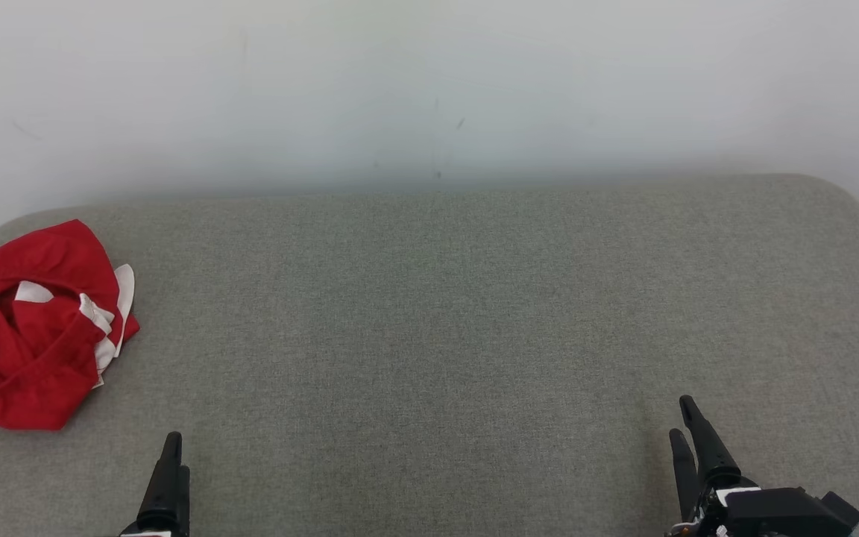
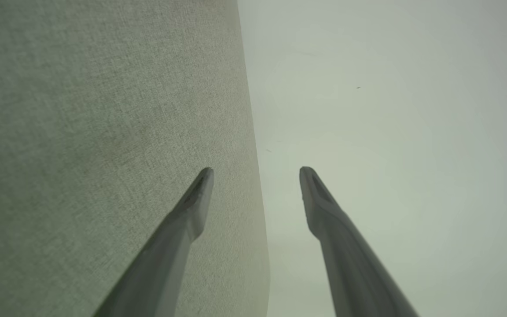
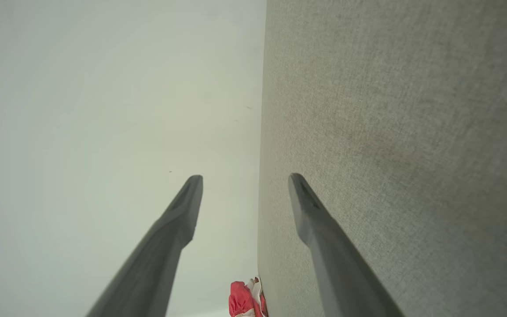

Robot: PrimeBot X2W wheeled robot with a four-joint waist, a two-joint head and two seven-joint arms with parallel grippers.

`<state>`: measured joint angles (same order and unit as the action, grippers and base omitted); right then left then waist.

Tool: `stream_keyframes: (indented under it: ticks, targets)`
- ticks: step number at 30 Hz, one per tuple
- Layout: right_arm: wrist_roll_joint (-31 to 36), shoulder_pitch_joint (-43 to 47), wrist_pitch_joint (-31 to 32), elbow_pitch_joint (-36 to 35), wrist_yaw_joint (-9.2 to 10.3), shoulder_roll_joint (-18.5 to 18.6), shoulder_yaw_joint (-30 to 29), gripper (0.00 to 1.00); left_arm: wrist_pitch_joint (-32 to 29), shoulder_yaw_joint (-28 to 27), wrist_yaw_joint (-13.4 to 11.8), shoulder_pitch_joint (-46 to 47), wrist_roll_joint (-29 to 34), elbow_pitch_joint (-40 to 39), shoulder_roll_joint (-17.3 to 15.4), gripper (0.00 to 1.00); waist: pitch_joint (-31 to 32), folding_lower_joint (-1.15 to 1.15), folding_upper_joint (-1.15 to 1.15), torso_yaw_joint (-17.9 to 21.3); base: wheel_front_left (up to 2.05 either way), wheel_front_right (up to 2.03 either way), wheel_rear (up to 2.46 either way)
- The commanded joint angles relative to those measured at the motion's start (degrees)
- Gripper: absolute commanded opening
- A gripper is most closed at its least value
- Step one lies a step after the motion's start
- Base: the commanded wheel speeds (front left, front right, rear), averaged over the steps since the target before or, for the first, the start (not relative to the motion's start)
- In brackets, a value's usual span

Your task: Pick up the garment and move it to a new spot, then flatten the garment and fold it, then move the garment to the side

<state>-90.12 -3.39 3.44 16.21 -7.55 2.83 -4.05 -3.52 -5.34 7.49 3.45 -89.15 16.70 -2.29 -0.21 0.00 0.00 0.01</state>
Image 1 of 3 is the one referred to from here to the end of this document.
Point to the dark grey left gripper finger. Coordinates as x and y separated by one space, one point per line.
161 492
185 500

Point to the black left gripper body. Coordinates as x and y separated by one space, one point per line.
153 535

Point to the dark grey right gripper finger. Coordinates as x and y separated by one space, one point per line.
687 477
713 459

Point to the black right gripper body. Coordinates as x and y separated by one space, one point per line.
709 514

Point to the red and white jersey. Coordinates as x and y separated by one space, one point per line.
27 373

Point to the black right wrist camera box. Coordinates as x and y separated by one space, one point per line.
776 514

